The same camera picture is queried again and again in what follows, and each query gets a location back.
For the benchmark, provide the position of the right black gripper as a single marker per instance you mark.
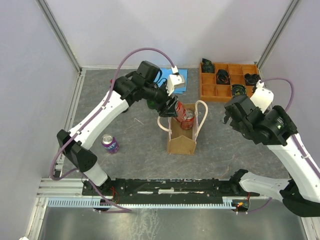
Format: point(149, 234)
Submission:
point(235, 125)

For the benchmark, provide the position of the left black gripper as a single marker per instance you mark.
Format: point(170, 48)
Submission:
point(161, 106)

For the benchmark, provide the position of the red cola can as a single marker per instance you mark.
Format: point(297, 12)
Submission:
point(180, 112)
point(188, 120)

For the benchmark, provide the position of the brown canvas tote bag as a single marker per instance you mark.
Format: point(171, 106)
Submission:
point(184, 142)

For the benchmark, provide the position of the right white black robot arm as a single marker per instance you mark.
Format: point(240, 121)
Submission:
point(275, 129)

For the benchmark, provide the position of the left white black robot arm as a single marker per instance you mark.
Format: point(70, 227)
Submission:
point(133, 87)

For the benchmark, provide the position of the green glass bottle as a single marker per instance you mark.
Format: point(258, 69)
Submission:
point(151, 104)

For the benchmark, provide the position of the dark rolled item bottom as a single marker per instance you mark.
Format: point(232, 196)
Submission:
point(238, 90)

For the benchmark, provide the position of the orange wooden compartment tray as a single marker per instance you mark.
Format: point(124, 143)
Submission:
point(211, 90)

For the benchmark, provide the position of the blue patterned cloth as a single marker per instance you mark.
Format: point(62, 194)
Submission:
point(164, 74)

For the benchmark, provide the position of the dark rolled item centre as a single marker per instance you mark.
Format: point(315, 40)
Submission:
point(222, 77)

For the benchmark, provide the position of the dark rolled item right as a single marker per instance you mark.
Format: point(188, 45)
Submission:
point(251, 79)

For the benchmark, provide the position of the dark rolled item top-left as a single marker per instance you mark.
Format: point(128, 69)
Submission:
point(207, 66)

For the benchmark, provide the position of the purple soda can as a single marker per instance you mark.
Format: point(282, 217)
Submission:
point(110, 143)

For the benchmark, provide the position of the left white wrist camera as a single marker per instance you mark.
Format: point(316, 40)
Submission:
point(175, 81)

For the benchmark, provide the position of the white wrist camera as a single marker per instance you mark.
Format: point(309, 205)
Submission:
point(175, 81)
point(262, 97)

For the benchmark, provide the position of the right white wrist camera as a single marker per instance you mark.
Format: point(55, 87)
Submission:
point(262, 97)

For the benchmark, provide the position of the light blue cable duct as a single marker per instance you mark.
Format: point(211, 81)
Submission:
point(95, 203)

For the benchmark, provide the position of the aluminium frame rail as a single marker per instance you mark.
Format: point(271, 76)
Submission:
point(47, 12)

